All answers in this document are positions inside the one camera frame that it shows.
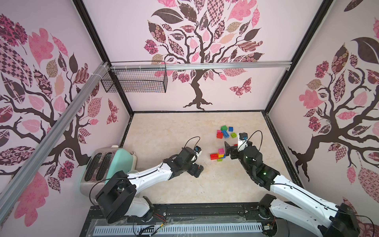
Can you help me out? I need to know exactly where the black wire basket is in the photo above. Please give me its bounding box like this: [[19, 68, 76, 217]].
[[101, 60, 168, 93]]

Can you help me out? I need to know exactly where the aluminium frame bar back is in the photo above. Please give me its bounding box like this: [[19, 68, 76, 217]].
[[111, 61, 292, 71]]

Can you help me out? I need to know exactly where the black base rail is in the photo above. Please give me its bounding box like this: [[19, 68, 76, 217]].
[[79, 202, 315, 237]]

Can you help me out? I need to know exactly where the long red lego brick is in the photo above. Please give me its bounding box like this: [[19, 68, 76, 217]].
[[210, 154, 219, 161]]

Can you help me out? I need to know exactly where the aluminium frame bar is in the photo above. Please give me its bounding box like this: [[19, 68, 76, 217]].
[[111, 61, 292, 71], [1, 62, 109, 222]]

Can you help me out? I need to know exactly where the white slotted cable duct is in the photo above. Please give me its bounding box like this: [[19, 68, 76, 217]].
[[92, 223, 263, 237]]

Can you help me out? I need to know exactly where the mint green toaster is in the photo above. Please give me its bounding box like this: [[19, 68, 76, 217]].
[[79, 145, 137, 205]]

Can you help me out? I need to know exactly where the long blue lego brick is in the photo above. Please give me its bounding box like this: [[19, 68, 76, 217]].
[[222, 130, 230, 138]]

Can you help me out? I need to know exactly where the aluminium frame bar left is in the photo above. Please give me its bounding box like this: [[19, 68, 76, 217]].
[[1, 62, 109, 222]]

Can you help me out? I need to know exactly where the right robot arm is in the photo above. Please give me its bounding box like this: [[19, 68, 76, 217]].
[[225, 139, 360, 237]]

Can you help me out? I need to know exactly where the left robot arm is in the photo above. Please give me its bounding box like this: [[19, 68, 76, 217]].
[[95, 145, 204, 224]]

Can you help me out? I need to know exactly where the tall red lego brick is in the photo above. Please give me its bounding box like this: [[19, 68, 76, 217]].
[[217, 132, 224, 139]]

